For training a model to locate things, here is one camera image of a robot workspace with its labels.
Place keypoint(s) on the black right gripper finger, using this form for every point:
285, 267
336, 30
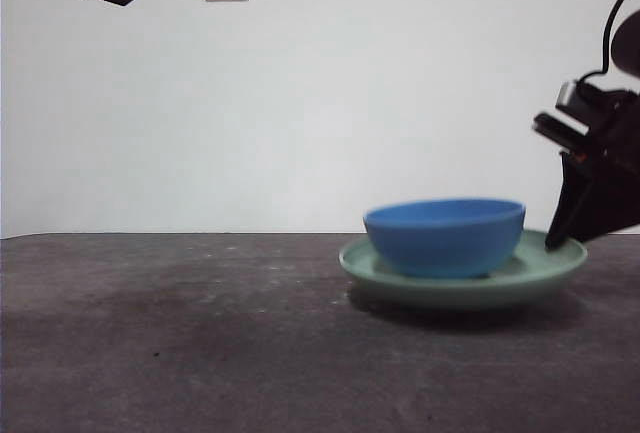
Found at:
567, 203
610, 208

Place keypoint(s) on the blue bowl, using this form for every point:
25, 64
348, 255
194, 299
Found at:
445, 238

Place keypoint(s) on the green plate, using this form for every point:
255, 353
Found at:
450, 293

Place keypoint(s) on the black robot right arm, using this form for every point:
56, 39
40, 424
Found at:
630, 43

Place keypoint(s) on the pale grey right camera box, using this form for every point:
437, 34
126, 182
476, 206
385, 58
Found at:
567, 94

